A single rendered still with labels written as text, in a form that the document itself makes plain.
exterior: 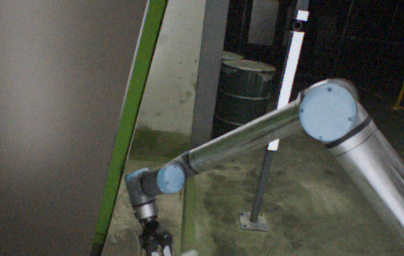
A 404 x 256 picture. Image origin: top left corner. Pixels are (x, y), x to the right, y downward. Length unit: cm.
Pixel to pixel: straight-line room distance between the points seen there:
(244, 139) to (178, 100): 183
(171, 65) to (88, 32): 223
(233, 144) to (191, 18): 179
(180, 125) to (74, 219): 228
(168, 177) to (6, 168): 54
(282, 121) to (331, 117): 23
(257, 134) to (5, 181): 66
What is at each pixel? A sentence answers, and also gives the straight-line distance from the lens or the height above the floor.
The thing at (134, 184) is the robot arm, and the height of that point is 81.
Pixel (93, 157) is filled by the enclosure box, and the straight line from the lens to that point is 55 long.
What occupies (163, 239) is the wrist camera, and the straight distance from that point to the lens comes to 108.
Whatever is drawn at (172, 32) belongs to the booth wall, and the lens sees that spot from 267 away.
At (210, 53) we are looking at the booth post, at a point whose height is 105.
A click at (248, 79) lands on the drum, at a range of 325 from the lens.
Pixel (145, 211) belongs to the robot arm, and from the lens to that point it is 112.
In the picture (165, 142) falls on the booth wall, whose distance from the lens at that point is 291.
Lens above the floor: 139
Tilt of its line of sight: 25 degrees down
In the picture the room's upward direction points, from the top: 6 degrees clockwise
